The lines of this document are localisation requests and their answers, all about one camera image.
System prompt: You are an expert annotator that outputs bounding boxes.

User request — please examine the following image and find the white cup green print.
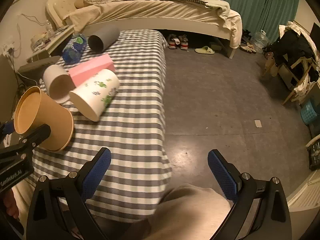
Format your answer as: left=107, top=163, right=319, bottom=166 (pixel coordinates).
left=69, top=69, right=120, bottom=122

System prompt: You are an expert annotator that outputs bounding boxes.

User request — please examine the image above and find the white paper scrap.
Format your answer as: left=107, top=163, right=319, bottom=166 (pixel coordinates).
left=254, top=120, right=262, bottom=128

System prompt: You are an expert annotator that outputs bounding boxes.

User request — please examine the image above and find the teal plastic basket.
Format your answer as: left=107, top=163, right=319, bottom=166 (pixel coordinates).
left=300, top=99, right=319, bottom=125

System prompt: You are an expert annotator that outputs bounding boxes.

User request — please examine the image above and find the grey white checkered tablecloth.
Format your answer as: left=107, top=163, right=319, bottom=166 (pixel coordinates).
left=27, top=29, right=172, bottom=223

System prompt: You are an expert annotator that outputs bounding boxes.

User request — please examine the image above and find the white bedside table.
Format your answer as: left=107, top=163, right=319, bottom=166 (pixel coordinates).
left=27, top=25, right=74, bottom=63

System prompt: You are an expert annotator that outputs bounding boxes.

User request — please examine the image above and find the red white sneaker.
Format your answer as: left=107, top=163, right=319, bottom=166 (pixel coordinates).
left=178, top=35, right=189, bottom=50

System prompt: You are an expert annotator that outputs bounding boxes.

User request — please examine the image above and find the dark grey cushioned stool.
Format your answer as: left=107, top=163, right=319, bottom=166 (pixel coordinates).
left=17, top=56, right=60, bottom=81

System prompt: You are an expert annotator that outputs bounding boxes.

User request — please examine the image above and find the large clear water jug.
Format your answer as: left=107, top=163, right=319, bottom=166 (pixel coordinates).
left=252, top=30, right=269, bottom=54

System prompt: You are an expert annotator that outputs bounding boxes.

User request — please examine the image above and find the bed with beige sheet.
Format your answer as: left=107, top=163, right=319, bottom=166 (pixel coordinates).
left=46, top=0, right=242, bottom=58

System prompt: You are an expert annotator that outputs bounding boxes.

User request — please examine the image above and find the brown paper cup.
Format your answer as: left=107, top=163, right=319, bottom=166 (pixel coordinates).
left=14, top=86, right=74, bottom=152

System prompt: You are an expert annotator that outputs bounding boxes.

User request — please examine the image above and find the person's left hand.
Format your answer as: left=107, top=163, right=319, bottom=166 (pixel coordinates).
left=3, top=189, right=19, bottom=219

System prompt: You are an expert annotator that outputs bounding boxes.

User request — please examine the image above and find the white power strip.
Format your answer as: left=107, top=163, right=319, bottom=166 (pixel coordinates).
left=1, top=43, right=14, bottom=56

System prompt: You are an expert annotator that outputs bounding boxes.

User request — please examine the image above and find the grey cup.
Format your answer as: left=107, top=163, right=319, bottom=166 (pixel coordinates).
left=88, top=25, right=120, bottom=53

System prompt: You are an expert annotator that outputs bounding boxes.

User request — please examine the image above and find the beige trouser leg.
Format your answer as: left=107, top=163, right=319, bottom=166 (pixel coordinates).
left=145, top=184, right=231, bottom=239

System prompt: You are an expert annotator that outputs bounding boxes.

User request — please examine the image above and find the green slipper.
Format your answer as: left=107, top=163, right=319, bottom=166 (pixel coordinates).
left=195, top=46, right=215, bottom=55

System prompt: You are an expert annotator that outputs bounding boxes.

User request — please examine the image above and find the wooden chair with clothes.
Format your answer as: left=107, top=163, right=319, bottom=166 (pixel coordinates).
left=263, top=21, right=319, bottom=105

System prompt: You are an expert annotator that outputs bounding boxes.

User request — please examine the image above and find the pink rectangular box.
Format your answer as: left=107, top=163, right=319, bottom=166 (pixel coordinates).
left=68, top=54, right=115, bottom=87

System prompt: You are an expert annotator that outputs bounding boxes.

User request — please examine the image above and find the plain white paper cup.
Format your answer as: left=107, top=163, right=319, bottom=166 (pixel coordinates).
left=42, top=64, right=75, bottom=104

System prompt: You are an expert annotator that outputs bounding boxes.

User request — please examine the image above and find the teal curtain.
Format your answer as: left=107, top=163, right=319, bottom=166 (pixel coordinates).
left=224, top=0, right=299, bottom=42

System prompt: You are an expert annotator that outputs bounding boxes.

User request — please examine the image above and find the blue plastic water bottle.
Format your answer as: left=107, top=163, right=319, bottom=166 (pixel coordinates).
left=62, top=34, right=87, bottom=64

